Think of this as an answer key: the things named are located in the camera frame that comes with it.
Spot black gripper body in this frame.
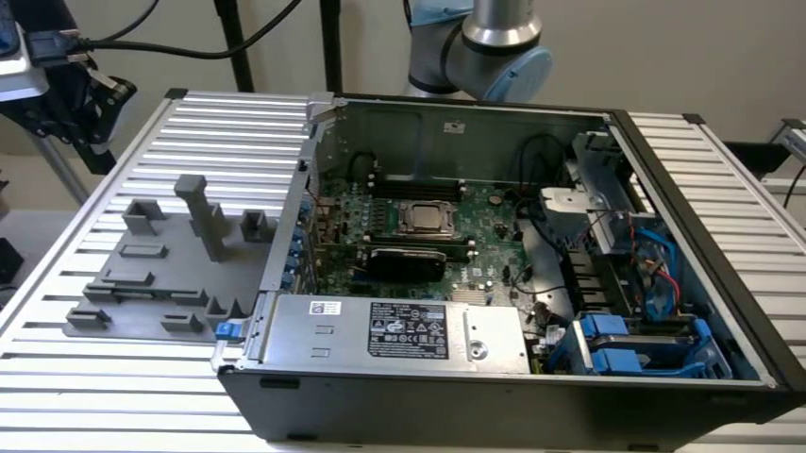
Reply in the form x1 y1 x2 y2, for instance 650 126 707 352
0 62 98 143

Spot aluminium table leg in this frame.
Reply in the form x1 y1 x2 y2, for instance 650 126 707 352
29 135 91 205

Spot black stand pole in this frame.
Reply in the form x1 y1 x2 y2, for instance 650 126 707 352
320 0 346 94
213 0 258 93

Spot small black floor object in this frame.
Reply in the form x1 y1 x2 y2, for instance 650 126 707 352
0 237 27 285

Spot grey parts rack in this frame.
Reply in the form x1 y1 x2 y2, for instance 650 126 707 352
61 173 281 339

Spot silver case corner latch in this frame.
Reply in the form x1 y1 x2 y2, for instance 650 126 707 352
305 92 340 126

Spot blue case latch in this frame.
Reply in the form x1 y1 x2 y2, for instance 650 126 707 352
213 319 245 342

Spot silver power supply unit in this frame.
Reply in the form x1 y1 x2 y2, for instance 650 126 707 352
247 292 532 375

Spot silver CPU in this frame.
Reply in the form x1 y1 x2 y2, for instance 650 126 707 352
408 206 452 228

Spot black heatsink shroud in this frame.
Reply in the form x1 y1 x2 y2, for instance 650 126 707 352
365 244 450 293

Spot green motherboard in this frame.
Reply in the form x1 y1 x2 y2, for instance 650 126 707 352
306 176 556 310

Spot metal drive cage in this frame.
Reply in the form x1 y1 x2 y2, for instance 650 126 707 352
538 130 658 257

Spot black open PC case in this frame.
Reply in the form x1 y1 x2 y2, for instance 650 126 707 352
211 92 806 445

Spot blue disk bay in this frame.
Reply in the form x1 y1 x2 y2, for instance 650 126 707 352
546 311 740 380

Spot black box behind table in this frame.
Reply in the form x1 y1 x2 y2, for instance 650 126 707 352
723 140 787 174

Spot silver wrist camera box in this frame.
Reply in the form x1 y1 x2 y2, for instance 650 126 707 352
0 21 53 103

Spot black camera plug cable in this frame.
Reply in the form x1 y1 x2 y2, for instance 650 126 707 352
29 0 305 68

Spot thin black cable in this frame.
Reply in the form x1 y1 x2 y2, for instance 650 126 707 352
75 0 167 48

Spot short black looped wire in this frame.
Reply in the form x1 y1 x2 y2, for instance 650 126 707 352
349 150 381 184

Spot CPU socket metal frame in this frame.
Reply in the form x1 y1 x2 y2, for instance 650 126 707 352
390 199 468 238

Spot black looped wire bundle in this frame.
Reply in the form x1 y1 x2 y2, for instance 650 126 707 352
517 133 573 224

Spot black front fan duct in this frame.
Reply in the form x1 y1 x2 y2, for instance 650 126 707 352
562 248 638 323

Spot blue flat data wire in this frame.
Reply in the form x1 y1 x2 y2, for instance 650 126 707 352
634 225 692 327

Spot red wire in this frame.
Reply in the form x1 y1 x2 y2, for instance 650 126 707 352
653 266 685 306

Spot aluminium frame rail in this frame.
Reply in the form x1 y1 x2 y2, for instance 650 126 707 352
765 117 806 158

